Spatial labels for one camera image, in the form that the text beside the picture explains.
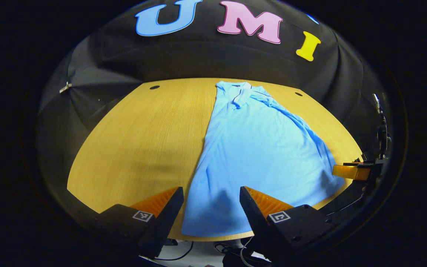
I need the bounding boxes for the thin black cable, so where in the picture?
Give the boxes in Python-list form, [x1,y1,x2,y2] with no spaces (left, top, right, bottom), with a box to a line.
[154,240,195,261]

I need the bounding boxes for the tangled black cables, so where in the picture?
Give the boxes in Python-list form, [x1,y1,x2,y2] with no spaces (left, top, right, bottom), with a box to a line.
[213,238,273,267]

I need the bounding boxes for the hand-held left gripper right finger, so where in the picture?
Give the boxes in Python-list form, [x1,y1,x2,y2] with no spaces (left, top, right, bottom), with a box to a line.
[239,186,342,266]

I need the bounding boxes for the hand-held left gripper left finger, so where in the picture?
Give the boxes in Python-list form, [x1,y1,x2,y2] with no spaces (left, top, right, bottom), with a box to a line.
[95,187,185,259]

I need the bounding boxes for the light blue T-shirt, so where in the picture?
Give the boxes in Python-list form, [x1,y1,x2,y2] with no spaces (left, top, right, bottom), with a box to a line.
[181,81,346,238]

